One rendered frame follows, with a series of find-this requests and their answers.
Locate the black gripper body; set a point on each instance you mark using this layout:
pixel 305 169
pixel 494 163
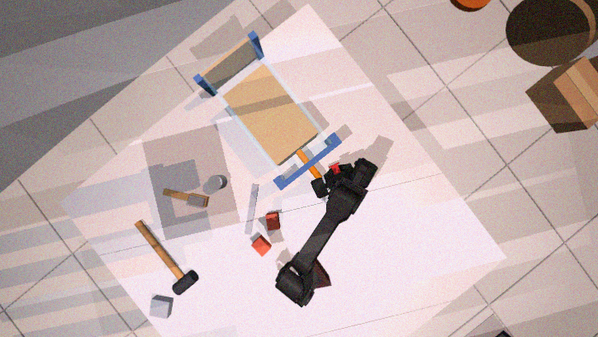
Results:
pixel 320 188

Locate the wooden-handled mallet with black head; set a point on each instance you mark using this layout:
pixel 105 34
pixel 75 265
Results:
pixel 184 281

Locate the grey cylinder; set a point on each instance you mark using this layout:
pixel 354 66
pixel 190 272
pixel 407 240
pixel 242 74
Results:
pixel 217 182

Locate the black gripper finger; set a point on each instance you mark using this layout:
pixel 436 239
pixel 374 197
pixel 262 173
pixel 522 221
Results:
pixel 343 166
pixel 329 173

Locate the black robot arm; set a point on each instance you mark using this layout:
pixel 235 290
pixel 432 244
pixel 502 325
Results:
pixel 343 201

